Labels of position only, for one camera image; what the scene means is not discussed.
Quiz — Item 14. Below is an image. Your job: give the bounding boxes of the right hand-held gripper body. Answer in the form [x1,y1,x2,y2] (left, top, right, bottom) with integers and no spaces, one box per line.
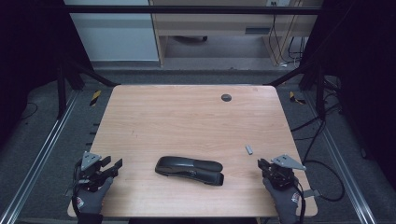
[267,154,307,190]

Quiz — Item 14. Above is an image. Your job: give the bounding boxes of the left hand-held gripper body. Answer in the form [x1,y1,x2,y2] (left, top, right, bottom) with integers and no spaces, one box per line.
[74,151,114,192]

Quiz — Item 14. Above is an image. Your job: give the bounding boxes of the black stapler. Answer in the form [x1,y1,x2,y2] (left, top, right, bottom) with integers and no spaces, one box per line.
[154,155,225,187]

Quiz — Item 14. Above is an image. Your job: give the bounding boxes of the person's left hand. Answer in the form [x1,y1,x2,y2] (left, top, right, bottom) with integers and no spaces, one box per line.
[73,176,114,215]

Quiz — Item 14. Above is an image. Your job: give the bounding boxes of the yellow black striped tape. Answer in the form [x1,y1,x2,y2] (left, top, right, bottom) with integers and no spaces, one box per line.
[89,90,103,107]
[289,91,306,105]

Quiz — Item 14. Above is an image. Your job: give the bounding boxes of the white cabinet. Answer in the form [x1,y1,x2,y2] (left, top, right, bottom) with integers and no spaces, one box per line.
[64,0,161,63]

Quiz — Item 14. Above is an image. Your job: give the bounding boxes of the black curtain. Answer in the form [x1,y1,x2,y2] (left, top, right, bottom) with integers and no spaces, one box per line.
[300,0,396,190]
[0,0,94,147]

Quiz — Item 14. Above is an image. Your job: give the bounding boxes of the light wooden desk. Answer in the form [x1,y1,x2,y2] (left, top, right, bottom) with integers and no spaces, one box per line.
[148,0,323,68]

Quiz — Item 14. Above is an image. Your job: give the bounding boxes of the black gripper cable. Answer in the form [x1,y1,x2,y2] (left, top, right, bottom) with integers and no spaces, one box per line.
[293,181,307,224]

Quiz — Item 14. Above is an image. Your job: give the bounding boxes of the aluminium floor rail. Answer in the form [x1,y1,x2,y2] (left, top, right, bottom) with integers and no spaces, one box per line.
[303,91,378,224]
[0,90,80,224]

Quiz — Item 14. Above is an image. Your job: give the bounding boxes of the black looped floor cable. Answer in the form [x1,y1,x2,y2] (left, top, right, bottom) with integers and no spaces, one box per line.
[303,159,346,203]

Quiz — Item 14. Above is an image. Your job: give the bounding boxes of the black floor cables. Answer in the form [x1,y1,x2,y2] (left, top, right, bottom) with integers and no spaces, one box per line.
[290,76,344,162]

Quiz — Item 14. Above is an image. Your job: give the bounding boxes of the black frame strut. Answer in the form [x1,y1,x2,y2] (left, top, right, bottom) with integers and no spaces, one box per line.
[264,59,327,119]
[55,59,120,119]

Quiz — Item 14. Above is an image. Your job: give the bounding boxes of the black cables under desk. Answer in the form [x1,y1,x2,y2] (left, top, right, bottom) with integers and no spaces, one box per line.
[268,1,307,68]

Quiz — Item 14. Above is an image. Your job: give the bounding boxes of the black horizontal frame bar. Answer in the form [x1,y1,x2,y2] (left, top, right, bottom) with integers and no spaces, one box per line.
[64,4,325,16]

